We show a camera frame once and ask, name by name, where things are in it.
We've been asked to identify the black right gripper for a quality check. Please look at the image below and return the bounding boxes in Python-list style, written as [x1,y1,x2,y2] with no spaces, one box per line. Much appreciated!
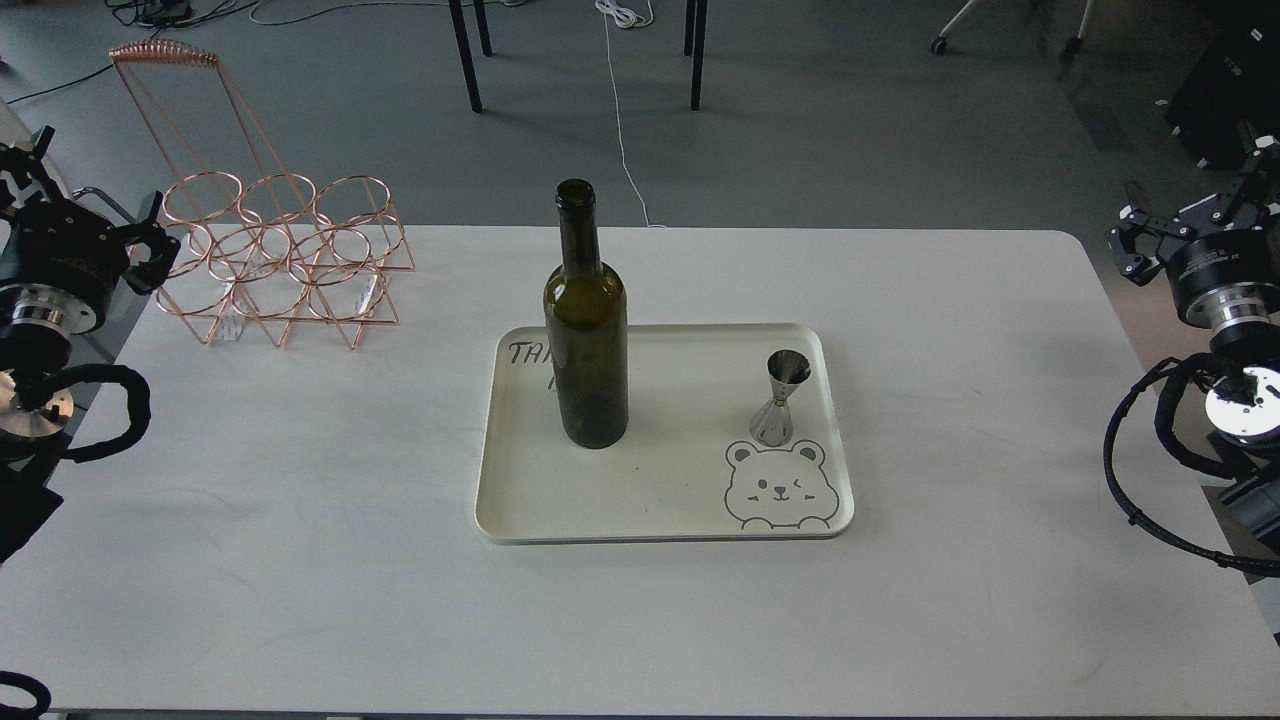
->
[1107,179,1277,301]

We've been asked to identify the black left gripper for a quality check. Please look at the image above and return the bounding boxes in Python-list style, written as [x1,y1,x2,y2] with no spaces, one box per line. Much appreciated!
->
[1,192,180,311]

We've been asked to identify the steel double jigger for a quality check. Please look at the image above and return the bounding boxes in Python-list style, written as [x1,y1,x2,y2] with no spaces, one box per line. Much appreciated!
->
[748,348,812,448]

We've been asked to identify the dark green wine bottle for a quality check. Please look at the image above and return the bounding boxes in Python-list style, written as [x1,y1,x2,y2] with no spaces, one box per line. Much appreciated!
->
[541,179,628,448]

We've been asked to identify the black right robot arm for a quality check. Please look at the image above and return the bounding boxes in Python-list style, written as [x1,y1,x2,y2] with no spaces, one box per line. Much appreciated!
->
[1102,135,1279,577]

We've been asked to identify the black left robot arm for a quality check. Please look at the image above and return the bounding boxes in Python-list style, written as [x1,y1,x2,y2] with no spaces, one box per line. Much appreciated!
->
[1,126,180,559]

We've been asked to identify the black equipment case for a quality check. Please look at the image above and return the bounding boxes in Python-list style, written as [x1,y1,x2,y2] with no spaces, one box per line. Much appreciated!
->
[1165,12,1279,169]

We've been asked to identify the white wheeled chair base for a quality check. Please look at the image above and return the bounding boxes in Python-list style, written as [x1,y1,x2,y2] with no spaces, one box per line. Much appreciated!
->
[928,1,1101,63]

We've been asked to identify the black table leg left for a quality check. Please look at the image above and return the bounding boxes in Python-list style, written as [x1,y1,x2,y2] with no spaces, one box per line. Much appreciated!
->
[445,0,493,114]

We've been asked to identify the black table leg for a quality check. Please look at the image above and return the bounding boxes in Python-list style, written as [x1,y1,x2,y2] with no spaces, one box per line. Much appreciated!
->
[445,0,493,114]
[684,0,709,111]

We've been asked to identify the black table leg right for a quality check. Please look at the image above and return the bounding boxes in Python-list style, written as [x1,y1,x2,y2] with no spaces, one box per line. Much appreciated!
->
[684,0,709,111]

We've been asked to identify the cream bear print tray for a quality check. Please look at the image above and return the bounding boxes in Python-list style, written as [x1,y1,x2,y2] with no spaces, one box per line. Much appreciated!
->
[474,323,855,544]

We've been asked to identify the rose gold wire bottle rack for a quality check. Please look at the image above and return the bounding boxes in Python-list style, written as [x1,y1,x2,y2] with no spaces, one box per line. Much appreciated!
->
[109,38,416,348]

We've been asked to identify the black corrugated cable right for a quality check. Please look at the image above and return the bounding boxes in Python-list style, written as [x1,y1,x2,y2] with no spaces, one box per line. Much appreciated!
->
[1103,352,1280,578]

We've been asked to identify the black corrugated cable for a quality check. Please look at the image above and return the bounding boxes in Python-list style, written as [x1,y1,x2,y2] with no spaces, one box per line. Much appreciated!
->
[26,364,154,465]
[1103,352,1280,578]

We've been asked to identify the black corrugated cable left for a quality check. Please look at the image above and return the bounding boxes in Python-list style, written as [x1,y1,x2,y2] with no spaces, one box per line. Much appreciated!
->
[26,364,154,465]

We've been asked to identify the black floor cables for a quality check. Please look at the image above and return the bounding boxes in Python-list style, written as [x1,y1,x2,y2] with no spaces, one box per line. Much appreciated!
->
[5,0,451,108]

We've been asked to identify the white floor cable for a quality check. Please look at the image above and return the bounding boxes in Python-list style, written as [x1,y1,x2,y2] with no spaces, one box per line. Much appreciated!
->
[595,0,668,231]

